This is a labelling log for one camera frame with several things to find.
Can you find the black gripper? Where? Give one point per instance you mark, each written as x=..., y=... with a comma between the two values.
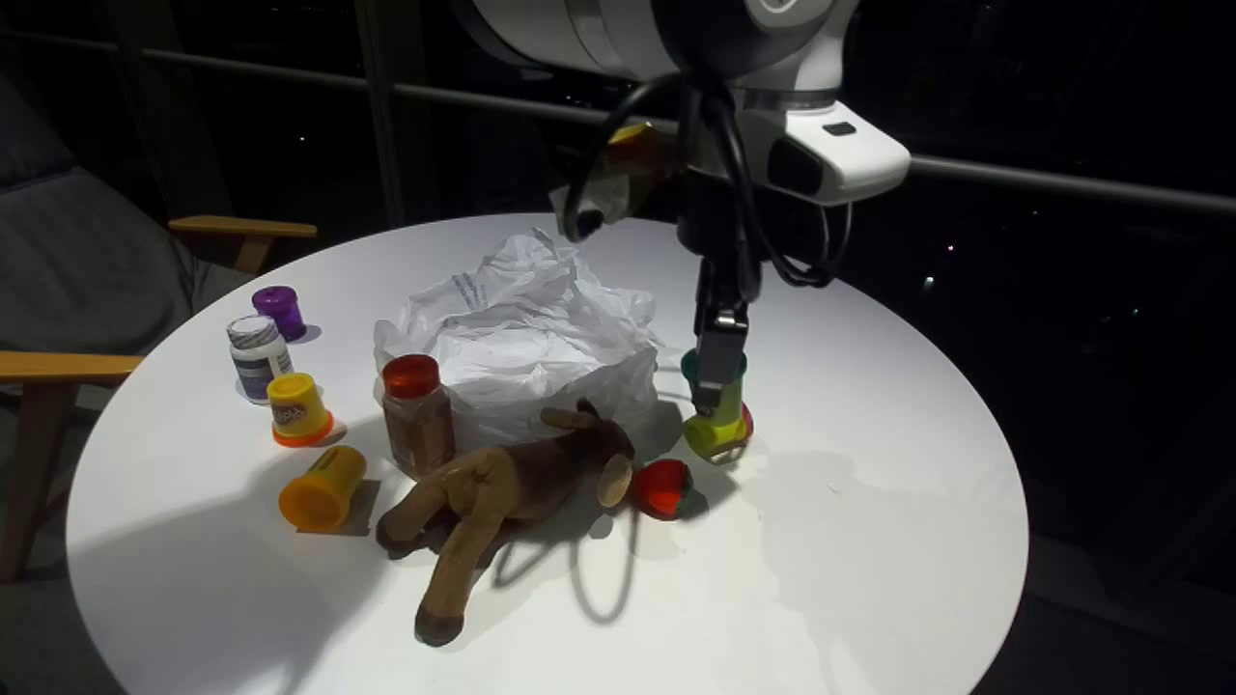
x=721, y=232

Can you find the small tub teal lid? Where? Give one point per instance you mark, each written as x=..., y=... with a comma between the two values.
x=717, y=384

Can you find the small tub yellow-green lid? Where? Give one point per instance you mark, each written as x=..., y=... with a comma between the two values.
x=721, y=436

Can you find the small tub red lid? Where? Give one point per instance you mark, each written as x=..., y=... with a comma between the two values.
x=661, y=486

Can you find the brown plush moose toy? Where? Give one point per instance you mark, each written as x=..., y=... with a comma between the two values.
x=504, y=494

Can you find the brown spice bottle red cap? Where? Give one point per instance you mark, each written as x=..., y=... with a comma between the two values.
x=420, y=427

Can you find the yellow block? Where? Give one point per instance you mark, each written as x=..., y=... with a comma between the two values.
x=321, y=492

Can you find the yellow tub with orange lid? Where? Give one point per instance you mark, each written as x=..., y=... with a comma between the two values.
x=299, y=411

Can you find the small tub purple lid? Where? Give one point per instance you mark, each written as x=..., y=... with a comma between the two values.
x=278, y=310

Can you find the white pill bottle blue label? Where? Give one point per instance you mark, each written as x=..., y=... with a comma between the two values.
x=255, y=353

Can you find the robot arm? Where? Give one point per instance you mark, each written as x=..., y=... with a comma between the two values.
x=668, y=33

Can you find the white plastic bag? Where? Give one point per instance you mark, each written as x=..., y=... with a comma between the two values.
x=542, y=323

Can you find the grey window railing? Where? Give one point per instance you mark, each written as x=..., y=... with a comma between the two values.
x=1095, y=188

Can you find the grey armchair wooden armrests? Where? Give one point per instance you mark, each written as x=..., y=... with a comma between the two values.
x=79, y=257

